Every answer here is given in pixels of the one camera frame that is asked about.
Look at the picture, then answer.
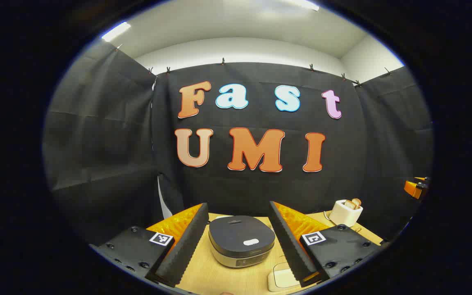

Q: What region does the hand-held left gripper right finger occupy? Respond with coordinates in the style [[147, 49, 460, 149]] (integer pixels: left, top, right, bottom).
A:
[[269, 201, 384, 288]]

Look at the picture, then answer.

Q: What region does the white toaster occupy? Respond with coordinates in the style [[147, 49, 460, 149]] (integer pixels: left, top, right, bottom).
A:
[[329, 200, 363, 228]]

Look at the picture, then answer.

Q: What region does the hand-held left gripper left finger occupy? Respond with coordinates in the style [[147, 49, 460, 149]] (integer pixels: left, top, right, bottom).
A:
[[91, 202, 210, 288]]

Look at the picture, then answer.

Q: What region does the ceiling light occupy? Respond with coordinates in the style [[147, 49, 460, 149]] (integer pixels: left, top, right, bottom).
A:
[[102, 22, 132, 42]]

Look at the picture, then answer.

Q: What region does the dark grey rice cooker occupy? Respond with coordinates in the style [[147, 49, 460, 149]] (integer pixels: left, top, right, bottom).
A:
[[209, 216, 276, 269]]

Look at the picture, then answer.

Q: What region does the white rice container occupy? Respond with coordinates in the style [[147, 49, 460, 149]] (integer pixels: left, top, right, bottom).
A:
[[267, 262, 302, 292]]

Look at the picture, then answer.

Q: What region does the black backdrop cloth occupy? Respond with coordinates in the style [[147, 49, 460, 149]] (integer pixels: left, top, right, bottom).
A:
[[43, 41, 433, 246]]

